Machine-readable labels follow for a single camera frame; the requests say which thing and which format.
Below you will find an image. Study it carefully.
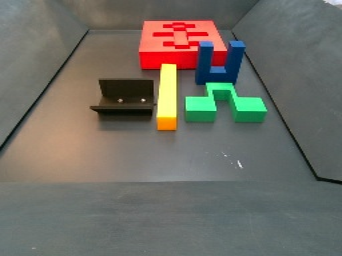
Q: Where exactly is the green zigzag block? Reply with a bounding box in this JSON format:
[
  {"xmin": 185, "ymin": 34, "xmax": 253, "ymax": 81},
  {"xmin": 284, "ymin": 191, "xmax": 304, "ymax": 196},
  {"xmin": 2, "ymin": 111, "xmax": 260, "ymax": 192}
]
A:
[{"xmin": 184, "ymin": 82, "xmax": 267, "ymax": 123}]

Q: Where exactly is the yellow long bar block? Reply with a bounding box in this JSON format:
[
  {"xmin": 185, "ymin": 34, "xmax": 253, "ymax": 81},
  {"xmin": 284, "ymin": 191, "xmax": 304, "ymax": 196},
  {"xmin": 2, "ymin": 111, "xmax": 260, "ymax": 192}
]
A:
[{"xmin": 156, "ymin": 64, "xmax": 177, "ymax": 131}]

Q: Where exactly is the blue U-shaped block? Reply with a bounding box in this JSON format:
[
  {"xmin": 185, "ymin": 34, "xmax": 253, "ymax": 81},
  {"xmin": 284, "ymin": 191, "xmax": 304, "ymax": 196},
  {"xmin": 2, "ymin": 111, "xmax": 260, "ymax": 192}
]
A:
[{"xmin": 194, "ymin": 41, "xmax": 245, "ymax": 85}]

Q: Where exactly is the red puzzle board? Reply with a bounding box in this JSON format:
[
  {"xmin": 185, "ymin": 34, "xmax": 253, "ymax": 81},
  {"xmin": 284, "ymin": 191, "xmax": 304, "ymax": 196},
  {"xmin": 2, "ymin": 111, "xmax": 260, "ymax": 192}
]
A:
[{"xmin": 138, "ymin": 20, "xmax": 226, "ymax": 69}]

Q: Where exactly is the black angled fixture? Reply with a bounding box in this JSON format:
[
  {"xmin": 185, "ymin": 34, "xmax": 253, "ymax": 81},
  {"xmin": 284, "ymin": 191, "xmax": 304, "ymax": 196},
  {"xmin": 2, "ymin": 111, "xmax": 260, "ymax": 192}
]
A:
[{"xmin": 89, "ymin": 78, "xmax": 154, "ymax": 115}]

